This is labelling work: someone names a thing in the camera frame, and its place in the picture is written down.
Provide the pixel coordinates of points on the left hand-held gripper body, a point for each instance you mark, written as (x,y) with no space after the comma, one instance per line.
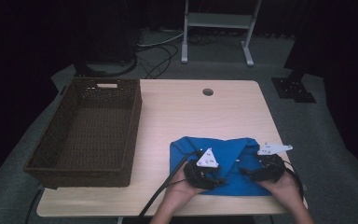
(199,179)

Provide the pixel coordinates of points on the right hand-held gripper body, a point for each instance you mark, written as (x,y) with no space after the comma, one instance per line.
(270,169)

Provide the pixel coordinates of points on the blue t-shirt with white print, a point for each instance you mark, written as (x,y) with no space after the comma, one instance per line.
(236,152)

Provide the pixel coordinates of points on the brown wicker basket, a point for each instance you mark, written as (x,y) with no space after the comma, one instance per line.
(90,124)

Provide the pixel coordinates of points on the person's left hand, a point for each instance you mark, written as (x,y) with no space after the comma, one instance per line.
(180,189)

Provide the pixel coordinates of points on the person's right hand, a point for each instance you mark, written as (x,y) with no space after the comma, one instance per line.
(284,191)

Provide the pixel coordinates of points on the grey tape piece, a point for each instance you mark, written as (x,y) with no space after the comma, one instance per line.
(305,187)

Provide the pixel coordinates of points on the black square stand base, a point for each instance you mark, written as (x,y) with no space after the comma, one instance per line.
(292,90)

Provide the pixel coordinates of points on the black round stand base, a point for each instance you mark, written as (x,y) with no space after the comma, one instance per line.
(105,73)

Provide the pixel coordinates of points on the white metal stand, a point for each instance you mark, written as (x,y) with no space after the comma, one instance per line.
(217,20)

